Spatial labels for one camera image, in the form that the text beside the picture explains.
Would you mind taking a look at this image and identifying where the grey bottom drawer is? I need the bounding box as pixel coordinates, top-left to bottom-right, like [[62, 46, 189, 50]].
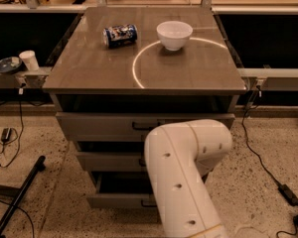
[[87, 172, 156, 208]]

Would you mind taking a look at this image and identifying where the grey drawer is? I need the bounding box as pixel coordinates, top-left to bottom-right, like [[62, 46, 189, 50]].
[[57, 112, 235, 142], [76, 152, 146, 172], [87, 172, 156, 208]]

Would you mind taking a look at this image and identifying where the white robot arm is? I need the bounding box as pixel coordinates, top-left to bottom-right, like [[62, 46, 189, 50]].
[[144, 119, 232, 238]]

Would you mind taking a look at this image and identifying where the grey drawer cabinet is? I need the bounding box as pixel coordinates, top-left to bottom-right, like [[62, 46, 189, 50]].
[[42, 6, 247, 186]]

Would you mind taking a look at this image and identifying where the grey middle drawer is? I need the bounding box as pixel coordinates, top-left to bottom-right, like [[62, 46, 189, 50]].
[[76, 152, 146, 172]]

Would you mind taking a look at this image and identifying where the grey top drawer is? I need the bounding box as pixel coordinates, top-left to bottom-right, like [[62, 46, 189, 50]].
[[57, 112, 235, 142]]

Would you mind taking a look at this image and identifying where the white ceramic bowl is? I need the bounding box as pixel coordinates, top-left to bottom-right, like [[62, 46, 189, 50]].
[[156, 21, 193, 51]]

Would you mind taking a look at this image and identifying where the blue soda can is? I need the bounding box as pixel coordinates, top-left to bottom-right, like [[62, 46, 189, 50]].
[[102, 24, 138, 49]]

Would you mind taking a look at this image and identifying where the black pole stand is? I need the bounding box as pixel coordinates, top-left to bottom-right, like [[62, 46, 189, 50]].
[[0, 156, 46, 238]]

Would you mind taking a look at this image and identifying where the white paper cup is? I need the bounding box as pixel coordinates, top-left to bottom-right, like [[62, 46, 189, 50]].
[[19, 51, 39, 71]]

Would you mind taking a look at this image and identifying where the black power adapter left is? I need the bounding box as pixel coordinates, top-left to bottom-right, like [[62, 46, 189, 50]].
[[1, 128, 11, 143]]

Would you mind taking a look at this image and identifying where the dark blue plate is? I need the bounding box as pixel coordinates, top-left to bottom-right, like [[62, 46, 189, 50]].
[[0, 57, 22, 73]]

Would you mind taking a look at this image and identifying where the black power brick right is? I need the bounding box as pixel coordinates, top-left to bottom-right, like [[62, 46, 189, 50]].
[[278, 184, 298, 206]]

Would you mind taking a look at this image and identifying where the black cable right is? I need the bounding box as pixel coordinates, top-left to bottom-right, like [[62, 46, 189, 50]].
[[240, 88, 282, 186]]

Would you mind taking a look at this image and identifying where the black cable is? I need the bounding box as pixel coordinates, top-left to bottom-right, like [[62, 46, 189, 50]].
[[240, 88, 282, 186], [0, 88, 25, 170]]

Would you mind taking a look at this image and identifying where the black cable left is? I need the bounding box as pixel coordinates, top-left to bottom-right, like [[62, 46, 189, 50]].
[[0, 88, 25, 170]]

